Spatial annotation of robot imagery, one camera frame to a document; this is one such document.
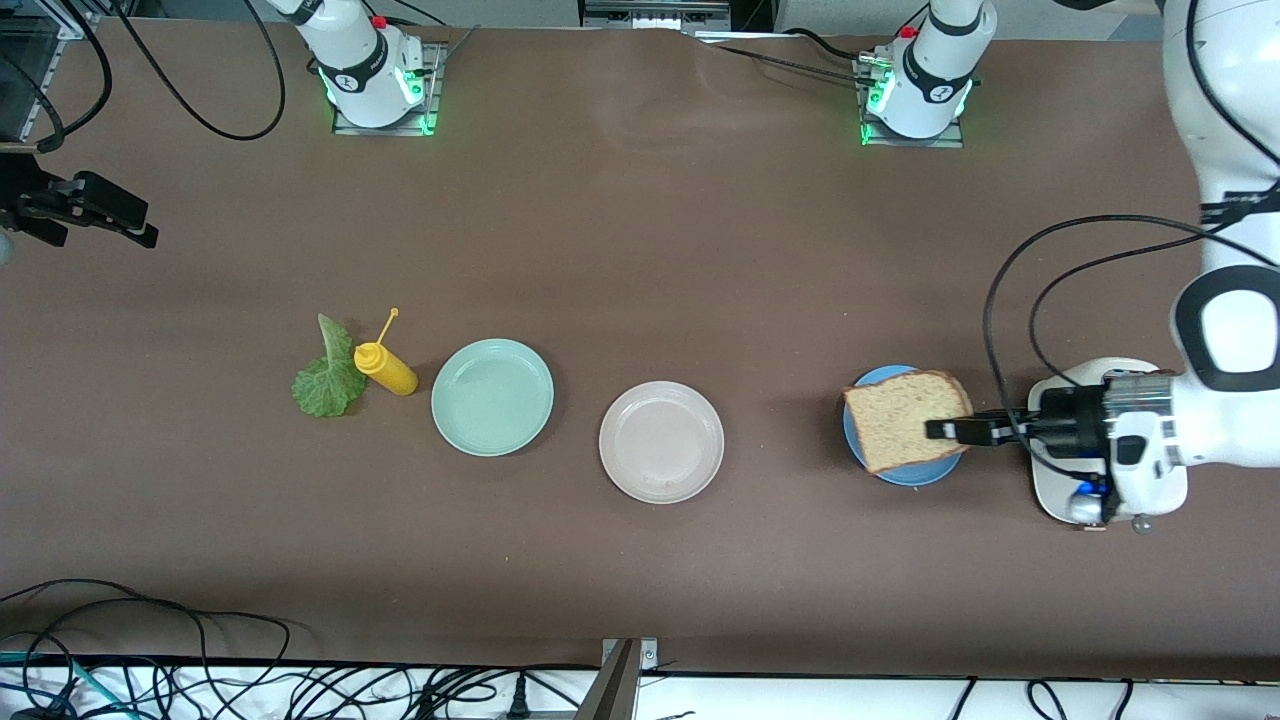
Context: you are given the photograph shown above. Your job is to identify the yellow mustard squeeze bottle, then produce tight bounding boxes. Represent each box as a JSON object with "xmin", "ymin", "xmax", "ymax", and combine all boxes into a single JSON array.
[{"xmin": 353, "ymin": 307, "xmax": 419, "ymax": 397}]

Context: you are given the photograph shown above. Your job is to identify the green lettuce leaf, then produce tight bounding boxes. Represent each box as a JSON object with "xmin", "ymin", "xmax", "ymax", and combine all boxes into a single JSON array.
[{"xmin": 292, "ymin": 313, "xmax": 369, "ymax": 419}]

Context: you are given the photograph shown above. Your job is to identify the brown toast bread slice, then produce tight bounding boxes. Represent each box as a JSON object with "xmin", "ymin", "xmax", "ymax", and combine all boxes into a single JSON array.
[{"xmin": 843, "ymin": 369, "xmax": 974, "ymax": 475}]

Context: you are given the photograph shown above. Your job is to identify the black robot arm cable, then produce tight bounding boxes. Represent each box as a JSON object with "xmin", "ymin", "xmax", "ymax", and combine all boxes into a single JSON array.
[
  {"xmin": 105, "ymin": 0, "xmax": 287, "ymax": 142},
  {"xmin": 983, "ymin": 213, "xmax": 1280, "ymax": 473},
  {"xmin": 40, "ymin": 0, "xmax": 113, "ymax": 153},
  {"xmin": 1030, "ymin": 243, "xmax": 1231, "ymax": 391}
]

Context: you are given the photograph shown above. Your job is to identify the dark metal frame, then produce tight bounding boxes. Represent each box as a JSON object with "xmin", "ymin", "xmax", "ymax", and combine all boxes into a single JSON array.
[{"xmin": 580, "ymin": 0, "xmax": 733, "ymax": 31}]

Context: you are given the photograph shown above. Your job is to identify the grey metal bracket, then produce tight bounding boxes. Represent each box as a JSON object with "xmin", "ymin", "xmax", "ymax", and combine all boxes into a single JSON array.
[{"xmin": 575, "ymin": 638, "xmax": 661, "ymax": 720}]

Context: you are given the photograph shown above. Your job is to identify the blue plate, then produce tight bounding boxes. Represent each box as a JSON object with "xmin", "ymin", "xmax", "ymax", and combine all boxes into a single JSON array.
[{"xmin": 843, "ymin": 364, "xmax": 967, "ymax": 488}]

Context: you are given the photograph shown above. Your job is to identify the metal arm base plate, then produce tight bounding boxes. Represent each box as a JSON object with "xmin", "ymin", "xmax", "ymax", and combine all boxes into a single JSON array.
[
  {"xmin": 858, "ymin": 55, "xmax": 966, "ymax": 149},
  {"xmin": 332, "ymin": 40, "xmax": 443, "ymax": 137}
]

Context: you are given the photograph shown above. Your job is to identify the mint green plate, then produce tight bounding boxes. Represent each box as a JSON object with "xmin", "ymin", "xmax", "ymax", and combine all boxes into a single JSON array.
[{"xmin": 431, "ymin": 338, "xmax": 555, "ymax": 458}]

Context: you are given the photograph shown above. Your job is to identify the black base cable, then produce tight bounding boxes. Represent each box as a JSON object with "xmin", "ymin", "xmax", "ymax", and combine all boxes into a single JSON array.
[{"xmin": 690, "ymin": 30, "xmax": 871, "ymax": 86}]

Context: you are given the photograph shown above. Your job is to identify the beige plate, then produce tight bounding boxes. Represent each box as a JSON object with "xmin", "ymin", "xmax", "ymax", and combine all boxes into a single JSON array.
[{"xmin": 598, "ymin": 380, "xmax": 725, "ymax": 505}]

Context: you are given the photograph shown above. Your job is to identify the teal loose cable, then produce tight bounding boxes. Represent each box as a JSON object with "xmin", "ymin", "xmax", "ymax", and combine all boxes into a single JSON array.
[{"xmin": 0, "ymin": 650, "xmax": 131, "ymax": 720}]

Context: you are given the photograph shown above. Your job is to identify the white two-slot toaster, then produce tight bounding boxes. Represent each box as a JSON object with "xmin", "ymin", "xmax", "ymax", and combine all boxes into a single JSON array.
[{"xmin": 1027, "ymin": 357, "xmax": 1190, "ymax": 533}]

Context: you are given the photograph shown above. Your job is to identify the grey metal rack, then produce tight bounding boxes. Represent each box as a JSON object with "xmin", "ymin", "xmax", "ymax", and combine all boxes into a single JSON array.
[{"xmin": 0, "ymin": 0, "xmax": 96, "ymax": 111}]

